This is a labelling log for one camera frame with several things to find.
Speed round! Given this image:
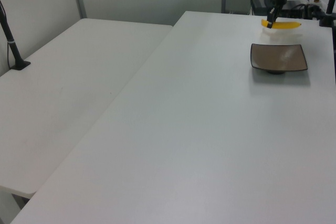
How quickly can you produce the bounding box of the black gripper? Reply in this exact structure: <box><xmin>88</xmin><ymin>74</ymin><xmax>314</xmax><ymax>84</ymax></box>
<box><xmin>266</xmin><ymin>0</ymin><xmax>289</xmax><ymax>29</ymax></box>

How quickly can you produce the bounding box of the yellow banana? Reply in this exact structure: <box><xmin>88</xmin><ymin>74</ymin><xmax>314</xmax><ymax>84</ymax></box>
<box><xmin>260</xmin><ymin>18</ymin><xmax>302</xmax><ymax>30</ymax></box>

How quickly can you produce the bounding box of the brown square ceramic plate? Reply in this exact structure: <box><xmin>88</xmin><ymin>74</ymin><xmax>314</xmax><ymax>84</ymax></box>
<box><xmin>250</xmin><ymin>43</ymin><xmax>308</xmax><ymax>76</ymax></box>

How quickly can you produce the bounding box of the black controller box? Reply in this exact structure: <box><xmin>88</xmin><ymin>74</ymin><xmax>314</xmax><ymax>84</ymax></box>
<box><xmin>250</xmin><ymin>0</ymin><xmax>271</xmax><ymax>16</ymax></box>

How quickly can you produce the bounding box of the black camera stand pole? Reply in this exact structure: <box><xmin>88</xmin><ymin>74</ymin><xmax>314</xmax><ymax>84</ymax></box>
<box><xmin>318</xmin><ymin>0</ymin><xmax>336</xmax><ymax>28</ymax></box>
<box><xmin>0</xmin><ymin>0</ymin><xmax>32</xmax><ymax>71</ymax></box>

